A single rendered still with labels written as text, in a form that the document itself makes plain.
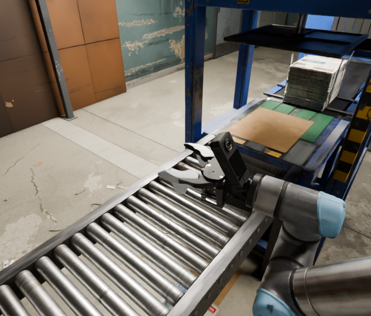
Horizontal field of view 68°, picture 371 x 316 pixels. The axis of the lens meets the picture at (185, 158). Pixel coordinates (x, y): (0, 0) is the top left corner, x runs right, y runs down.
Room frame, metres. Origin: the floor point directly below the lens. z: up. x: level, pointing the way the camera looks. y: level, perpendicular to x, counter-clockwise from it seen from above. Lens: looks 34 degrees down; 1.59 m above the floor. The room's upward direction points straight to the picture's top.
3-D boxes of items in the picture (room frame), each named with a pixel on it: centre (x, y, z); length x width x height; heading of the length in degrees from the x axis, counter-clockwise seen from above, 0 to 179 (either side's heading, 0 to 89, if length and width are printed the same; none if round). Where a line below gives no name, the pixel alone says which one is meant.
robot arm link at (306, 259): (0.36, -0.22, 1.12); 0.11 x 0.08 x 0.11; 150
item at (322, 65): (1.96, -0.94, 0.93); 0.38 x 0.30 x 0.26; 141
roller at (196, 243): (0.73, 0.06, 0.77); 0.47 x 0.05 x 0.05; 51
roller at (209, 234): (0.78, 0.02, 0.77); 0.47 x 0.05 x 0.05; 51
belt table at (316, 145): (1.52, -0.58, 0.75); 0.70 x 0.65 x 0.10; 141
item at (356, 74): (2.40, -1.29, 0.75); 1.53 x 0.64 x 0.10; 141
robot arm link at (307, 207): (0.38, -0.23, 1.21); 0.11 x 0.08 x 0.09; 60
